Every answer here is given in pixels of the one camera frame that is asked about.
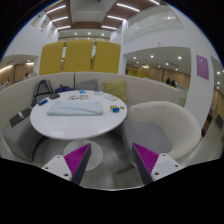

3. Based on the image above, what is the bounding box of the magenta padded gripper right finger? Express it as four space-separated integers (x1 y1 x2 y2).
132 143 182 185

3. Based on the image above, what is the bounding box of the grey cushion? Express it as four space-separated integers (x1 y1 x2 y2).
75 79 98 90

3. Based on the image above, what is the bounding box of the curved white sofa bench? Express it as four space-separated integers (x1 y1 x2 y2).
0 72 180 162

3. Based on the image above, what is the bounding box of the yellow acoustic panel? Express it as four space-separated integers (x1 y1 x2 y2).
92 41 121 73
64 39 93 72
39 41 65 75

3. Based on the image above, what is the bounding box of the round white table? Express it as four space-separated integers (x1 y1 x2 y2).
30 90 127 170

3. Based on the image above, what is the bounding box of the left yellow acoustic panel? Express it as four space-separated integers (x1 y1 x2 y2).
39 41 65 75

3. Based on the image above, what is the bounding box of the middle yellow acoustic panel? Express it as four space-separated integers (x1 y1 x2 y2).
64 39 93 72

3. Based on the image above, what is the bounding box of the yellow-green cushion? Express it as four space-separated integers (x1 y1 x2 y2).
103 80 127 102

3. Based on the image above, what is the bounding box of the pink wall poster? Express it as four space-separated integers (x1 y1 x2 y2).
196 55 209 80

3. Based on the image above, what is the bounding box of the blue yellow small toy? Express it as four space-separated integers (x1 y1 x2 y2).
110 105 120 113

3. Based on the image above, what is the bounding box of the black backpack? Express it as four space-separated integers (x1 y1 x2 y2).
31 80 53 106

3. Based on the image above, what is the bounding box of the light blue folded towel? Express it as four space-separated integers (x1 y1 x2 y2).
47 101 103 116

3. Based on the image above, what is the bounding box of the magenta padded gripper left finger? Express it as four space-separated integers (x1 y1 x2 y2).
42 143 92 185

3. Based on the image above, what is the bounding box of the right yellow acoustic panel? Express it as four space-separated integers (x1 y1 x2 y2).
92 41 121 73

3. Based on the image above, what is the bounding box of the black phone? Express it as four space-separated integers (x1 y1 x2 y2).
49 93 60 100

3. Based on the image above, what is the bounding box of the white armchair grey seat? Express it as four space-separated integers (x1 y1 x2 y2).
121 101 201 165

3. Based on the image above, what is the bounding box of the dark blue bag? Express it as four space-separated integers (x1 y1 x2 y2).
55 85 74 93

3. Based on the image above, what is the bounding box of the blue small box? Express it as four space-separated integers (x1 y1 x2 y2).
38 99 48 106

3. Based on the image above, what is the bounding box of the colourful card sheet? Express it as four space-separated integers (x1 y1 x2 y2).
67 94 89 101

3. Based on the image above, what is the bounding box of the white plastic packet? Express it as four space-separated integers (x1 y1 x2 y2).
104 94 117 101

